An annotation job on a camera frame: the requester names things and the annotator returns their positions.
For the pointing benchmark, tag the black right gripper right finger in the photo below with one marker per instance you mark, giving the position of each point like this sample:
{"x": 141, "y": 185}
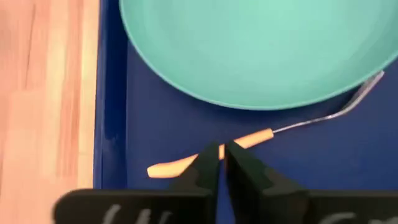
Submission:
{"x": 295, "y": 208}

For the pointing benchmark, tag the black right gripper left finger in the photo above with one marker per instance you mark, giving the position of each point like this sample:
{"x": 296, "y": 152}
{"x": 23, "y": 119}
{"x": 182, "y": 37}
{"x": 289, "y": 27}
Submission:
{"x": 140, "y": 208}

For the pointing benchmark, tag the blue plastic tray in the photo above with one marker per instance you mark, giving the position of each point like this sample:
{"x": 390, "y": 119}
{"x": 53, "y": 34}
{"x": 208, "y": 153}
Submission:
{"x": 155, "y": 124}

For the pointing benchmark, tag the teal plastic plate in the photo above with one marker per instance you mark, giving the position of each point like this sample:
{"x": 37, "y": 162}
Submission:
{"x": 255, "y": 46}

